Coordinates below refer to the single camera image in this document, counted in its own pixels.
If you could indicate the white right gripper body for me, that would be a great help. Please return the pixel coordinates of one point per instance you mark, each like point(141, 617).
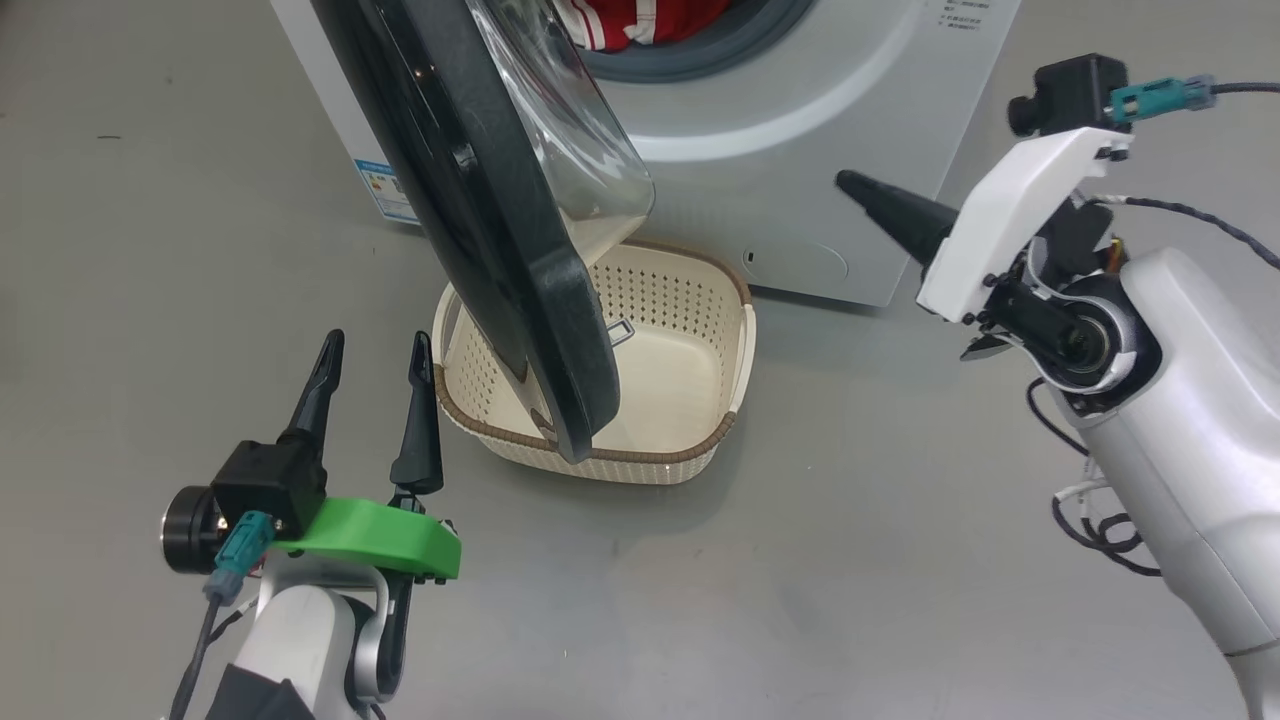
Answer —
point(1000, 210)

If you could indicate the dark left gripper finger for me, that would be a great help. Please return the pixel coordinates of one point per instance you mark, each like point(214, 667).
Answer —
point(318, 395)
point(420, 440)

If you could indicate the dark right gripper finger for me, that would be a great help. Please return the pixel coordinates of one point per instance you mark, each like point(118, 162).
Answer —
point(905, 215)

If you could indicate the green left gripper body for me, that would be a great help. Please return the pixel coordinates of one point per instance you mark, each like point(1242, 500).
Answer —
point(380, 535)

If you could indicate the round black glass washer door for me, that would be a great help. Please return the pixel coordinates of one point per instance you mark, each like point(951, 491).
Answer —
point(480, 230)

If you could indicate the red shorts with white stripes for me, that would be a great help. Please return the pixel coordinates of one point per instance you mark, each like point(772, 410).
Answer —
point(610, 25)

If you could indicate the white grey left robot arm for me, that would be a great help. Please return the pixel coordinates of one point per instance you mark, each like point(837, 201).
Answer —
point(300, 640)

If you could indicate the white front-load washing machine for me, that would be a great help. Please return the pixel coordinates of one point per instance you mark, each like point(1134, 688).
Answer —
point(850, 150)

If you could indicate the cream perforated laundry basket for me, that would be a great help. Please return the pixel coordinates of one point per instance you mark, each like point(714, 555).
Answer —
point(680, 360)

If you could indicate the round white drain filter cover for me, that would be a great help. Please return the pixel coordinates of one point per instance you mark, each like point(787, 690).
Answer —
point(800, 262)

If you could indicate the blue energy label sticker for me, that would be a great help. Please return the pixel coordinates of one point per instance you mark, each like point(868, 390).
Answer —
point(385, 190)

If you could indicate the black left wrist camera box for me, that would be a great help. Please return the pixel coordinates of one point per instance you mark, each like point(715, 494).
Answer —
point(260, 480)

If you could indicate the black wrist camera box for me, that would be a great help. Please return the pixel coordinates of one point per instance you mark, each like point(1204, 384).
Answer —
point(1070, 90)
point(260, 480)

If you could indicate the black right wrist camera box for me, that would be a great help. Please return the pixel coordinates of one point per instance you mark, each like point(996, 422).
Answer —
point(1070, 90)

